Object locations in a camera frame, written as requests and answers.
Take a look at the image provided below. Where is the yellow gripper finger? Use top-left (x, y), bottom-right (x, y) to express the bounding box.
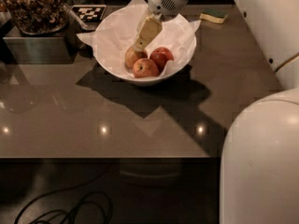
top-left (133, 14), bottom-right (163, 51)

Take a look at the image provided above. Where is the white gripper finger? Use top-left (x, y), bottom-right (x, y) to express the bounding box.
top-left (136, 9), bottom-right (150, 35)

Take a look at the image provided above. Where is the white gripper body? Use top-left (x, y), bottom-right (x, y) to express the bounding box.
top-left (147, 0), bottom-right (190, 17)

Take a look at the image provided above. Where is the yellow-green apple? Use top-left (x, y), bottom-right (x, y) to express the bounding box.
top-left (125, 47), bottom-right (148, 68)

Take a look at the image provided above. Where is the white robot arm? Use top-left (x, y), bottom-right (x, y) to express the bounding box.
top-left (220, 0), bottom-right (299, 224)

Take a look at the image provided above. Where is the white bowl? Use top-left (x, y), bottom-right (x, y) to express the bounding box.
top-left (93, 4), bottom-right (197, 87)

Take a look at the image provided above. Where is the dark red apple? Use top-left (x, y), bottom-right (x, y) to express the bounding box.
top-left (149, 47), bottom-right (174, 72)

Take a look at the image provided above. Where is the orange-red front apple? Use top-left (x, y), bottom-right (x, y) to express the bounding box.
top-left (133, 58), bottom-right (160, 78)

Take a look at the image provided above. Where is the white paper liner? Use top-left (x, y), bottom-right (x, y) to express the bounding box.
top-left (76, 0), bottom-right (202, 80)

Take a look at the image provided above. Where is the yellow green sponge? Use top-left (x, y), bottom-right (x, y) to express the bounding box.
top-left (200, 8), bottom-right (228, 24)

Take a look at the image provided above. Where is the black white marker card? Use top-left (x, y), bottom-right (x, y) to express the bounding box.
top-left (72, 5), bottom-right (107, 22)

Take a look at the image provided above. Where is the metal box stand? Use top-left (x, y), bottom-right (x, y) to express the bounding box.
top-left (4, 20), bottom-right (79, 64)

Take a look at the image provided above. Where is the glass jar of nuts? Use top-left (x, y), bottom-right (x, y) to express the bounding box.
top-left (2, 0), bottom-right (68, 35)

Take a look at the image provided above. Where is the black floor cable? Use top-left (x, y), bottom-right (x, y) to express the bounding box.
top-left (13, 171), bottom-right (114, 224)

